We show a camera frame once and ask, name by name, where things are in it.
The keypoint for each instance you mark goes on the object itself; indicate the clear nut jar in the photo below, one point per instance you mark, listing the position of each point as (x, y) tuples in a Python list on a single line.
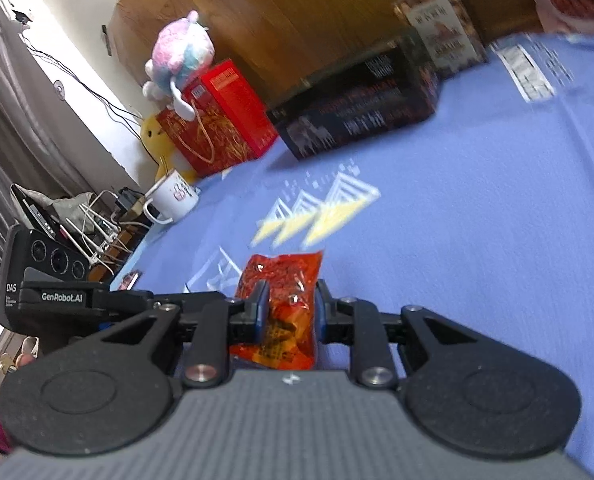
[(442, 25)]

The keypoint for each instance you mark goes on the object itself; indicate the grey cloth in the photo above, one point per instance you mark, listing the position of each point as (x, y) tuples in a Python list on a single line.
[(62, 205)]

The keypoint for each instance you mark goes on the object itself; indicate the blue printed blanket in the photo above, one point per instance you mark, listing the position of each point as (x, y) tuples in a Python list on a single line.
[(477, 210)]

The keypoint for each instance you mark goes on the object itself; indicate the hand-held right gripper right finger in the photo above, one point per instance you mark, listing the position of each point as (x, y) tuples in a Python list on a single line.
[(319, 310)]

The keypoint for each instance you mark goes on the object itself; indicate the red snack packet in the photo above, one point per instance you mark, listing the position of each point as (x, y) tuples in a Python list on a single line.
[(289, 275)]

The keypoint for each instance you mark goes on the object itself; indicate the small black device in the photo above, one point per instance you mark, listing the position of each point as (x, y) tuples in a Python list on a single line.
[(127, 199)]

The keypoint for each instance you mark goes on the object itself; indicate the red gift bag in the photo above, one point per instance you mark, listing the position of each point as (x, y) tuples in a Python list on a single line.
[(227, 110)]

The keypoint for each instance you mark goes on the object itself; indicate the pink blue plush toy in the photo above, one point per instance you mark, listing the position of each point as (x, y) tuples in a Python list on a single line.
[(179, 52)]

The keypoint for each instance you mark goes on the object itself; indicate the white enamel mug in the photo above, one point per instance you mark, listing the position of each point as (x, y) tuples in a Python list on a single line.
[(174, 197)]

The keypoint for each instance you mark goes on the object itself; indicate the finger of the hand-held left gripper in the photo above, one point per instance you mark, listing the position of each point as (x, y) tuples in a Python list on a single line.
[(127, 302)]

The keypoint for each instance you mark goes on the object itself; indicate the wooden headboard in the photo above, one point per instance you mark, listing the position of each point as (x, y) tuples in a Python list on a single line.
[(287, 20)]

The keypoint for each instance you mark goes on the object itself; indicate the black printed box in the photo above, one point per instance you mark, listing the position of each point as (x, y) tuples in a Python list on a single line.
[(357, 105)]

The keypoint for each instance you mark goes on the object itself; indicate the pale slipper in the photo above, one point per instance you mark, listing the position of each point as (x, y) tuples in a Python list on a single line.
[(27, 350)]

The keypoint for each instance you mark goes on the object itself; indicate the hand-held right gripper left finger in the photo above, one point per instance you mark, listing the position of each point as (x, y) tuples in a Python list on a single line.
[(262, 305)]

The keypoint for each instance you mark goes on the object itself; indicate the yellow plush toy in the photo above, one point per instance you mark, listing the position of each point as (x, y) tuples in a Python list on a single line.
[(154, 137)]

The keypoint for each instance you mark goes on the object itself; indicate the round wall hook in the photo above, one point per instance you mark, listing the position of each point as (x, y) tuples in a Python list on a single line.
[(58, 87)]

